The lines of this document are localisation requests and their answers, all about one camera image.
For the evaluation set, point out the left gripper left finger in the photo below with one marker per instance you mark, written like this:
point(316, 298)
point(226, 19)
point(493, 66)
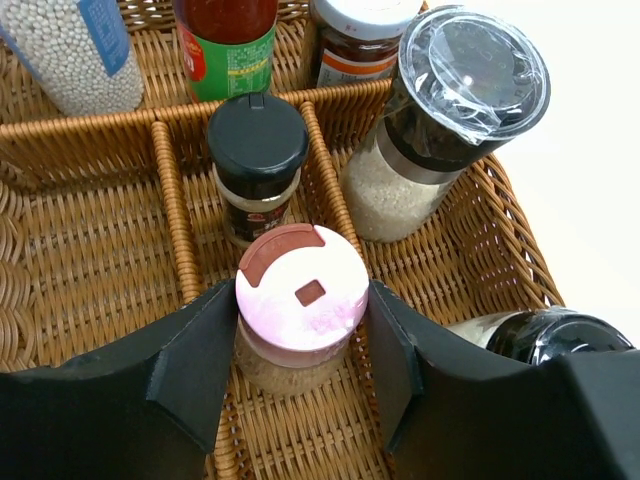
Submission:
point(146, 406)

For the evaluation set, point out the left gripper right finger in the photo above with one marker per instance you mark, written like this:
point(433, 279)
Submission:
point(450, 409)

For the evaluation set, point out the white bottle black cap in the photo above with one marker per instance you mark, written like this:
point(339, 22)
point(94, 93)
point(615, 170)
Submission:
point(536, 336)

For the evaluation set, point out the pink cap spice jar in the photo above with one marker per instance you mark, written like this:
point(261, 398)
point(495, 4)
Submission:
point(301, 290)

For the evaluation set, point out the small dark spice jar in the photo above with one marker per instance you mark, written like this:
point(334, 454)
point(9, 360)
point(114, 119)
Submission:
point(258, 144)

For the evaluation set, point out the salt shaker silver cap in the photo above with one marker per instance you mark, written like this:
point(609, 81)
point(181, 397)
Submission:
point(465, 84)

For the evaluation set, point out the white jar silver lid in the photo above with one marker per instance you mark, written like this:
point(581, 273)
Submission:
point(79, 52)

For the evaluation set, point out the red sauce bottle green label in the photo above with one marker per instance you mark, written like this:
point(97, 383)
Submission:
point(227, 46)

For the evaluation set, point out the jar with red white lid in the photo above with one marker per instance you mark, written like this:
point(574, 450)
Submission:
point(357, 40)

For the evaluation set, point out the brown wicker divided tray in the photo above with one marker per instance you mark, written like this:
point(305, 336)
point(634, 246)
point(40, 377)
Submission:
point(110, 222)

